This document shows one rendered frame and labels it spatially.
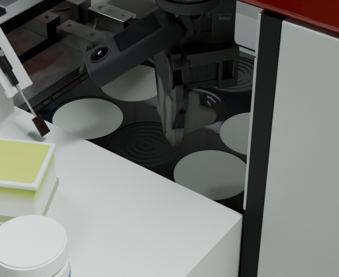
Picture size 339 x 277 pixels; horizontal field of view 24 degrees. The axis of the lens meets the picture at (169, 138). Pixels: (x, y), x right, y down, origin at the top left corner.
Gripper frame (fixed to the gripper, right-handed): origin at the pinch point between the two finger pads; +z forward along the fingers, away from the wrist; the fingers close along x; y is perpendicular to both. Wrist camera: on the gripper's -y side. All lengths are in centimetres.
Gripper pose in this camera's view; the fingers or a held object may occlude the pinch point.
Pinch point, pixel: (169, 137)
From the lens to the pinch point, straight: 98.5
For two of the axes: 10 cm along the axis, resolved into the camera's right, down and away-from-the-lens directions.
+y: 9.6, -1.7, 2.2
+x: -2.8, -5.9, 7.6
